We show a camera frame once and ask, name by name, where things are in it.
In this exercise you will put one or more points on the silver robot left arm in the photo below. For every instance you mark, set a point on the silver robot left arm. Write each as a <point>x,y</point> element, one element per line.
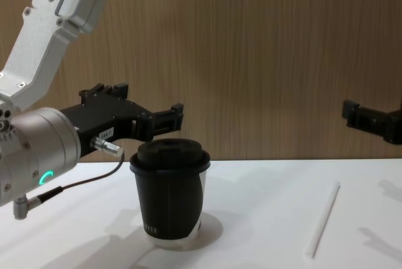
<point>41,61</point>

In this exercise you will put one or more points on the white paper straw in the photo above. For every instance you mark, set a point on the white paper straw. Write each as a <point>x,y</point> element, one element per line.
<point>323,215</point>

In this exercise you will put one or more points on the black plastic cup lid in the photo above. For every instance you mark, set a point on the black plastic cup lid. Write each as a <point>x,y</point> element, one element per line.
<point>171,156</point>

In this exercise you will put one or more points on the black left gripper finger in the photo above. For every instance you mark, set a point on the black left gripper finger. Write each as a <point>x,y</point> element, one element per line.
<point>103,92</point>
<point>163,121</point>

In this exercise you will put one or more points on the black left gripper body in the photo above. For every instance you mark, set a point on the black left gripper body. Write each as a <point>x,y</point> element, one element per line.
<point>100,121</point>

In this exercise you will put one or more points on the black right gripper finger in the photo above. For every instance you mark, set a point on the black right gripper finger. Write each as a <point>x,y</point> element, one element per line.
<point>364,119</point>

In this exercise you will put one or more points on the black paper coffee cup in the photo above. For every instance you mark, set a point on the black paper coffee cup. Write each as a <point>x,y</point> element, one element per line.
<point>169,206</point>

